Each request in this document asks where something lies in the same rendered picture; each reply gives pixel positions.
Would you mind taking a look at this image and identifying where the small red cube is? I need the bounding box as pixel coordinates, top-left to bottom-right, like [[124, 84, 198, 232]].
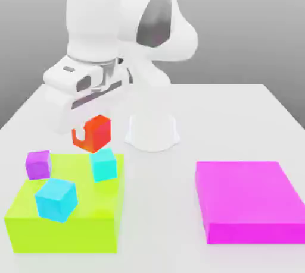
[[71, 114, 112, 154]]

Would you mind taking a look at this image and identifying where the large lime green box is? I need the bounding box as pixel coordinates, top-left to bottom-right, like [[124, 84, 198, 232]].
[[3, 153, 125, 254]]

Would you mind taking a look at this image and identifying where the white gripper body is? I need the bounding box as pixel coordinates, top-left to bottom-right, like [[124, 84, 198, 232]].
[[44, 79, 129, 134]]

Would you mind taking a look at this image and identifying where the small cyan cube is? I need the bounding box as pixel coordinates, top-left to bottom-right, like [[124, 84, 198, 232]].
[[35, 177, 79, 224], [89, 148, 118, 183]]

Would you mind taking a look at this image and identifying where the small purple cube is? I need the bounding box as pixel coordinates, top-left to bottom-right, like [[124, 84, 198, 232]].
[[25, 150, 53, 181]]

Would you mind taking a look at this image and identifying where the large magenta box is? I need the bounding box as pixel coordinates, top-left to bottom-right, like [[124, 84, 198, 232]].
[[195, 161, 305, 246]]

